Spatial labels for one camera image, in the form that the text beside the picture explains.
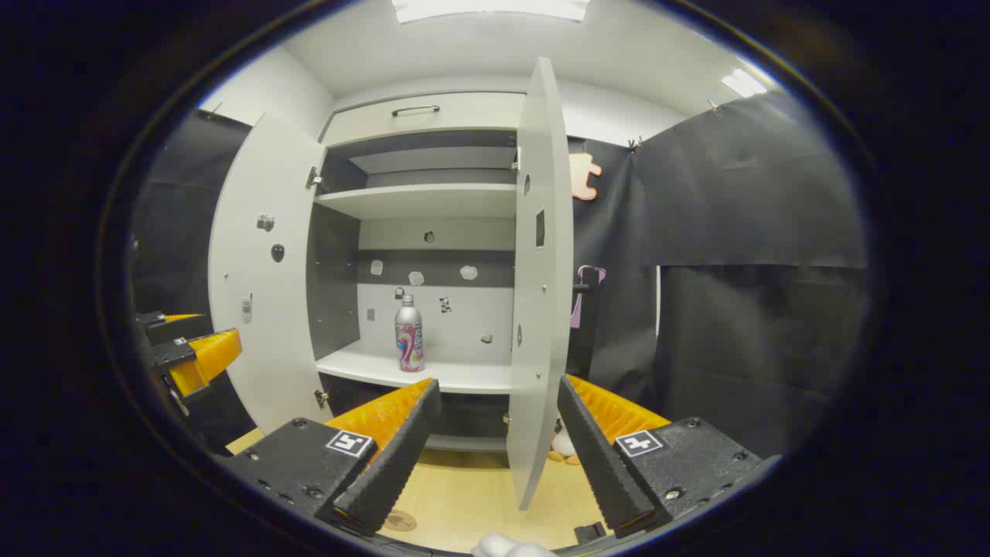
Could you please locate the ceiling light panel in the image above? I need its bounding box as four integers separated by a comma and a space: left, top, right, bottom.
722, 68, 768, 98
393, 0, 590, 24

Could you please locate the white cabinet with grey interior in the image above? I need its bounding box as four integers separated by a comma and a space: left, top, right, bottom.
306, 91, 528, 453

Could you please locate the penguin plush toy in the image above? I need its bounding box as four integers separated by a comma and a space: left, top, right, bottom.
548, 422, 581, 466

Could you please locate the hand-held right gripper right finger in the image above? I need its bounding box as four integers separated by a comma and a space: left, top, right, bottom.
557, 374, 774, 541

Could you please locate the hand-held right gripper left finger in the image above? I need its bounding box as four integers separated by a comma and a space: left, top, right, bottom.
220, 378, 443, 536

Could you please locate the black door handle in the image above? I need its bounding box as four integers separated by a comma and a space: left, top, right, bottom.
572, 267, 598, 333

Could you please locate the silver bottle with pink label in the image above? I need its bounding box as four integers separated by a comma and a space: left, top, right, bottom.
394, 294, 425, 374

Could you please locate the white cabinet door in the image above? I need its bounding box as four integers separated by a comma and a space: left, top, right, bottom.
207, 112, 329, 438
507, 56, 575, 511

